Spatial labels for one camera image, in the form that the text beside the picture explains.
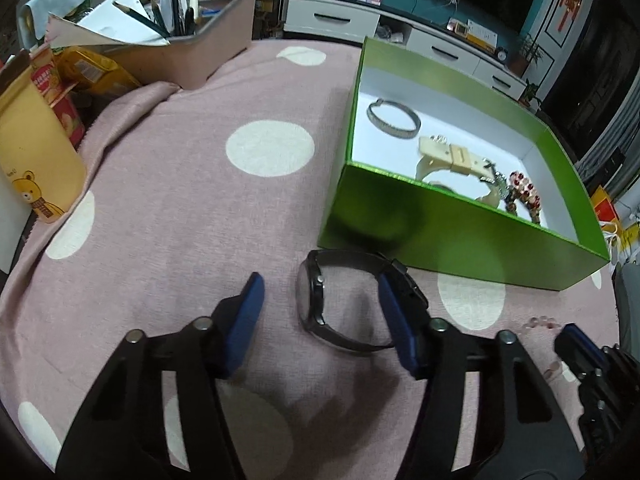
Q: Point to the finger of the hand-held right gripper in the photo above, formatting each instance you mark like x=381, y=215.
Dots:
x=577, y=342

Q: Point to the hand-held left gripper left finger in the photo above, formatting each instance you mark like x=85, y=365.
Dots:
x=245, y=322

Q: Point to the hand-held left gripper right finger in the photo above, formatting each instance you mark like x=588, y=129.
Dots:
x=400, y=325

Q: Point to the black wrist watch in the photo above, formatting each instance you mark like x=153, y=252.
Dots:
x=310, y=290

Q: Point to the green cardboard box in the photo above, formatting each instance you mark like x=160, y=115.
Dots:
x=450, y=230

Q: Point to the grey metal bangle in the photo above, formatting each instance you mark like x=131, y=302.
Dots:
x=395, y=132

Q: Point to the pink polka dot tablecloth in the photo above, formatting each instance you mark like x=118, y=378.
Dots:
x=200, y=210

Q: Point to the small potted plant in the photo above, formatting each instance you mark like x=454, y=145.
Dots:
x=530, y=95

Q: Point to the yellow bear print bottle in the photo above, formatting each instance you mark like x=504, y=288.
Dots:
x=35, y=150

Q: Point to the pink desk organizer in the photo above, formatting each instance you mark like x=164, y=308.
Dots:
x=220, y=45

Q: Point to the red snack packet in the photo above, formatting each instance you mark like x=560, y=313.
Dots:
x=60, y=105

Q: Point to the black alarm clock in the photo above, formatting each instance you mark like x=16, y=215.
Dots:
x=501, y=55

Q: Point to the yellow snack packet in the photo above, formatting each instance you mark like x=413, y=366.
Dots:
x=95, y=72

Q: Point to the tall potted plant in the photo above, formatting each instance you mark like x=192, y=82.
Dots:
x=527, y=52

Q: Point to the yellow white desk calendar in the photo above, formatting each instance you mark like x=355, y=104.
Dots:
x=481, y=35

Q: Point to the white television cabinet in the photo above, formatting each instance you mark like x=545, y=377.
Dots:
x=325, y=20

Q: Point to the black pencil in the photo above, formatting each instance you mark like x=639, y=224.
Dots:
x=142, y=19

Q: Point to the leafy potted plant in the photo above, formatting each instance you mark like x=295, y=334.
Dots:
x=257, y=0

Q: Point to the bunch of pens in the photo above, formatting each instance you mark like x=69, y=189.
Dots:
x=180, y=5

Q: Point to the white paper sheets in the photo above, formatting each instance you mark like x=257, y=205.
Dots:
x=115, y=20

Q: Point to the red hanging knot decoration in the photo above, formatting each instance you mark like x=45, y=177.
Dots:
x=570, y=0

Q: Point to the green white rolled cloth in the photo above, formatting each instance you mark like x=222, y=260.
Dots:
x=50, y=5

